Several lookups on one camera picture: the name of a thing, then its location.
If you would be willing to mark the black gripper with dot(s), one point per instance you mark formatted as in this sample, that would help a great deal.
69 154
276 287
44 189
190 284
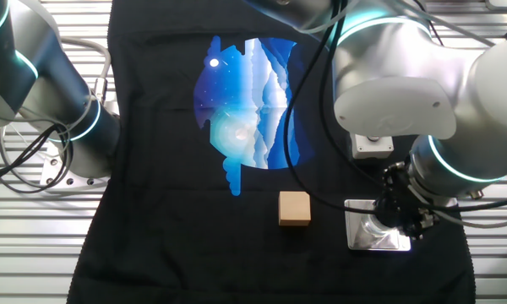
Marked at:
405 196

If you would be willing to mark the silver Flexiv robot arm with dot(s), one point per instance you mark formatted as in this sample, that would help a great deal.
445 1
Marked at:
405 63

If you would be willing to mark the clear glass jar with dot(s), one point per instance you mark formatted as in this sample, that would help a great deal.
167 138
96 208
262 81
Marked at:
372 228

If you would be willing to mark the white box with red button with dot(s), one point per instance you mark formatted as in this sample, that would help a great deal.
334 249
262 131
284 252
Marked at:
372 150

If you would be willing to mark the silver digital scale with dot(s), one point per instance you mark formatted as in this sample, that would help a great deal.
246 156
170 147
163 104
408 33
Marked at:
355 242

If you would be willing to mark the light wooden cube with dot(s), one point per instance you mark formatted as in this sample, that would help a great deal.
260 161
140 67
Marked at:
294 209

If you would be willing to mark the black cloth with blue print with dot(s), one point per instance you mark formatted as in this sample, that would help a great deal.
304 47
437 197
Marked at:
152 232

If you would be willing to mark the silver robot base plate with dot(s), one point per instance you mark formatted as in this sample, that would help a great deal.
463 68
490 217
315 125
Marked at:
52 162

